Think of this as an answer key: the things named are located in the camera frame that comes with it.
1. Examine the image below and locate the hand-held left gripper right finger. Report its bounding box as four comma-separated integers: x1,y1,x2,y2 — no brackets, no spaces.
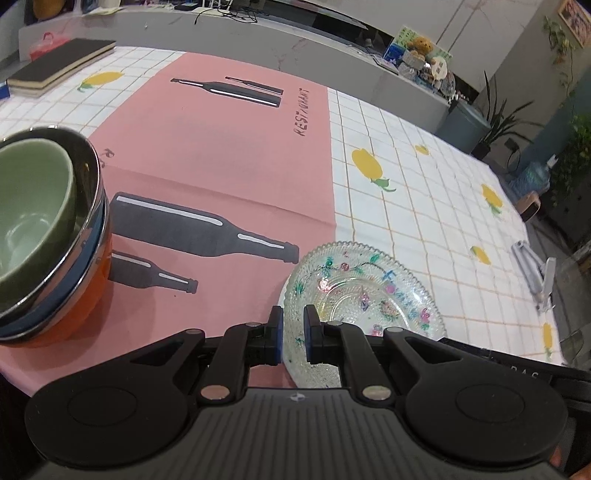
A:
303,304,465,401

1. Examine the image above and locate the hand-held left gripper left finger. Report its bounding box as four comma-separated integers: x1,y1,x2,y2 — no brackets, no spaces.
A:
122,305,284,401

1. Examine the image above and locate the clear glass flower plate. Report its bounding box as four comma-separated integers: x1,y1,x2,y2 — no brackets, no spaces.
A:
281,240,447,389

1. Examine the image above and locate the orange bowl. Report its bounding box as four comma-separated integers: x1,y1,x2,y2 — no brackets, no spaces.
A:
0,220,114,348

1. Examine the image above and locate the blue bowl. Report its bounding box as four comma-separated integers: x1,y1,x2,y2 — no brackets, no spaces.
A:
0,198,110,343

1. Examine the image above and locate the stainless steel bowl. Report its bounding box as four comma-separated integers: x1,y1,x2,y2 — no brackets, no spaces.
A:
0,126,104,325

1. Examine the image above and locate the green ceramic bowl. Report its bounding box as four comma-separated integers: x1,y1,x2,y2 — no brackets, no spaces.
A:
0,138,77,315

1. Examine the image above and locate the white metal clamp tool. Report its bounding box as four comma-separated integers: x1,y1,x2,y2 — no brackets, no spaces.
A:
511,239,558,315

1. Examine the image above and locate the wooden stool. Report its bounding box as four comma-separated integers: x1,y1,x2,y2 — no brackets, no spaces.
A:
516,193,542,223

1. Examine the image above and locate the white checked lemon tablecloth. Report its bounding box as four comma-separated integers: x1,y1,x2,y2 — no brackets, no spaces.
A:
0,44,570,371

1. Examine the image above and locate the blue water jug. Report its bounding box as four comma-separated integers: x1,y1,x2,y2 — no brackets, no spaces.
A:
510,161,551,200

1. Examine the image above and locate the pink bottle print placemat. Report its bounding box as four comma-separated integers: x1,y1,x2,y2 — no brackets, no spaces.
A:
0,51,336,398

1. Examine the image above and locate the grey waste bin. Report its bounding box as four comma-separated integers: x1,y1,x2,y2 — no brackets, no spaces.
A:
436,99,493,156

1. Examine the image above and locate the green potted plant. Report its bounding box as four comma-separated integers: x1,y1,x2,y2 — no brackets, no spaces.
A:
472,70,546,160

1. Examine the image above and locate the grey stone counter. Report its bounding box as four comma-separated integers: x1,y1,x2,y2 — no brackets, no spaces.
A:
18,8,452,136

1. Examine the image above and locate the brown teddy bear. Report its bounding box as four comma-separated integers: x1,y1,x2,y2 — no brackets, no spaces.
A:
405,37,435,63

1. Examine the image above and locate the black hardcover book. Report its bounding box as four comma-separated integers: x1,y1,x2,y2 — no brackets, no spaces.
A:
6,38,117,98

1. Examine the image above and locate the red plastic basket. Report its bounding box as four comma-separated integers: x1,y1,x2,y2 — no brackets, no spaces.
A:
30,31,68,61

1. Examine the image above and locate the framed wall picture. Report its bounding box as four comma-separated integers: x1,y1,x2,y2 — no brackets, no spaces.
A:
558,0,591,48

